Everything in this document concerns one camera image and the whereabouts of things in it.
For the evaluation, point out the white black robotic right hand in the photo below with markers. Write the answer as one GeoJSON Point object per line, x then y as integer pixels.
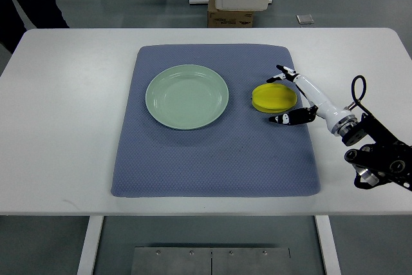
{"type": "Point", "coordinates": [339, 121]}

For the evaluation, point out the yellow starfruit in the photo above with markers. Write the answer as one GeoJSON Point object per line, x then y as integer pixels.
{"type": "Point", "coordinates": [273, 98]}

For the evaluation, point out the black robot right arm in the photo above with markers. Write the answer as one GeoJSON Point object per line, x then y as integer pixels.
{"type": "Point", "coordinates": [387, 160]}

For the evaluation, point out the small grey floor plate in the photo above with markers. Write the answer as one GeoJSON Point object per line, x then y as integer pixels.
{"type": "Point", "coordinates": [305, 19]}

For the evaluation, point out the light green plate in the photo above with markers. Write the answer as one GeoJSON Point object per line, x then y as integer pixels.
{"type": "Point", "coordinates": [187, 97]}

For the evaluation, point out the white right table leg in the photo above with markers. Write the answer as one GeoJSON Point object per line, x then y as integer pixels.
{"type": "Point", "coordinates": [327, 245]}

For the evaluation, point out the white table leg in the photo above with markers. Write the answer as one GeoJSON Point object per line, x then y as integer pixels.
{"type": "Point", "coordinates": [327, 245]}
{"type": "Point", "coordinates": [90, 246]}

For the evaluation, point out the blue textured mat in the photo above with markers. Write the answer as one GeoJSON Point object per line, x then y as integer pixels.
{"type": "Point", "coordinates": [241, 154]}

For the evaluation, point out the brown cardboard box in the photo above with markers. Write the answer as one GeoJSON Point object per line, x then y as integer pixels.
{"type": "Point", "coordinates": [228, 19]}

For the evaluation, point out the white left table leg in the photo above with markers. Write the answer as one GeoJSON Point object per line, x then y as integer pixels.
{"type": "Point", "coordinates": [90, 246]}

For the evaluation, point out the person in dark clothes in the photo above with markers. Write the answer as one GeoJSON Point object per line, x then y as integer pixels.
{"type": "Point", "coordinates": [44, 14]}

